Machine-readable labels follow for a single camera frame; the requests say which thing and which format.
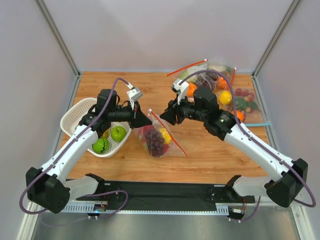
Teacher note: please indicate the orange fake fruit left bag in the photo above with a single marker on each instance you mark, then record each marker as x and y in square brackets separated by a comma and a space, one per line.
[191, 89]

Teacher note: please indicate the white fake radish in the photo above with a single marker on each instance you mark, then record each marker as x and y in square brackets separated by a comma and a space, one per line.
[218, 68]

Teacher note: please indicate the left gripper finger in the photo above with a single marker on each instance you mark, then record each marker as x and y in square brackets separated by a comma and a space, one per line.
[141, 118]
[137, 125]

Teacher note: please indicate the left aluminium frame post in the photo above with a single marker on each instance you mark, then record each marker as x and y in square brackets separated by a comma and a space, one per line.
[57, 35]

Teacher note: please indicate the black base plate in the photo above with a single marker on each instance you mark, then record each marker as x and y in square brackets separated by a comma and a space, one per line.
[175, 194]

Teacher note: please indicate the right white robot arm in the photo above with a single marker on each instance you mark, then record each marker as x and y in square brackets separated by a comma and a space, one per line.
[285, 177]

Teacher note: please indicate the green striped fake melon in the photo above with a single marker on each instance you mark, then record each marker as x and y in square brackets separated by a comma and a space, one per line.
[101, 145]

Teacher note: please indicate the yellow fake apple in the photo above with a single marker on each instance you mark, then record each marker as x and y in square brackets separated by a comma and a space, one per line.
[225, 97]

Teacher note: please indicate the green fake apple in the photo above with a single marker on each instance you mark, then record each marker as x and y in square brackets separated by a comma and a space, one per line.
[118, 133]

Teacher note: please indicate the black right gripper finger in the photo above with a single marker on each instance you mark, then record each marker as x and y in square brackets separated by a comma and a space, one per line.
[169, 112]
[170, 120]

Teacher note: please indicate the blue-zip clear bag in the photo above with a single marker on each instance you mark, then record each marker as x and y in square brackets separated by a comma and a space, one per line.
[254, 119]

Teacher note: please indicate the orange fake fruit blue bag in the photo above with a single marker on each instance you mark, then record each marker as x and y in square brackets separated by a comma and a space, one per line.
[239, 114]

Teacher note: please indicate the orange fake fruit middle bag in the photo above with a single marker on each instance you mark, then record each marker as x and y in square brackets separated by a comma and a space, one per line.
[222, 83]

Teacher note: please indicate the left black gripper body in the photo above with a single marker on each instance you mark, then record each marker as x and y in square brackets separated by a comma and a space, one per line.
[135, 117]

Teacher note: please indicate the white slotted cable duct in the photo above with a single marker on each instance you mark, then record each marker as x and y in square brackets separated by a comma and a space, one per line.
[91, 207]

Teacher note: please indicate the yellow fake pear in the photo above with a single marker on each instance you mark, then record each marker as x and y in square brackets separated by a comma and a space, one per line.
[166, 136]

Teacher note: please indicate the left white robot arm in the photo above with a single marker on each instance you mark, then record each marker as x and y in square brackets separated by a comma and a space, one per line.
[48, 185]

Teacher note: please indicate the green fake avocado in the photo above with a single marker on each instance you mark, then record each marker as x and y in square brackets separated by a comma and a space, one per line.
[239, 103]

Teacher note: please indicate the purple grapes in held bag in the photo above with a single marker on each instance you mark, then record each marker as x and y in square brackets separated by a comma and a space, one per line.
[155, 143]

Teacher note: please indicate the yellow fake banana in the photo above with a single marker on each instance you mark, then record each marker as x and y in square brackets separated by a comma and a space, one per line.
[106, 134]

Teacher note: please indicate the dark purple fake grapes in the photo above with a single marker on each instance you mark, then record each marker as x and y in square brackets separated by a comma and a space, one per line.
[208, 80]

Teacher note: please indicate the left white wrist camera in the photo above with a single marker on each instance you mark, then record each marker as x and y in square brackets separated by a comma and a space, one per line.
[134, 94]

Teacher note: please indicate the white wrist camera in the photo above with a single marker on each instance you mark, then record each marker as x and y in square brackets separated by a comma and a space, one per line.
[180, 87]
[134, 94]

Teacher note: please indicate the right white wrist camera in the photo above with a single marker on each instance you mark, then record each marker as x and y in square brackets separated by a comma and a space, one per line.
[180, 87]

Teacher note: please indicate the aluminium corner frame post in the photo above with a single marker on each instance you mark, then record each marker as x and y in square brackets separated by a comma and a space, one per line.
[276, 36]

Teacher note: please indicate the red dragon fruit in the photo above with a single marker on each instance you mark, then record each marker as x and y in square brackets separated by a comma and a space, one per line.
[141, 134]

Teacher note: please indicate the green fake cabbage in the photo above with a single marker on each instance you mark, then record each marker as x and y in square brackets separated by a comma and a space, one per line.
[184, 75]

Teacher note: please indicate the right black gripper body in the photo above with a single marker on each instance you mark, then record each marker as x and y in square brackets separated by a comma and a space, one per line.
[175, 114]

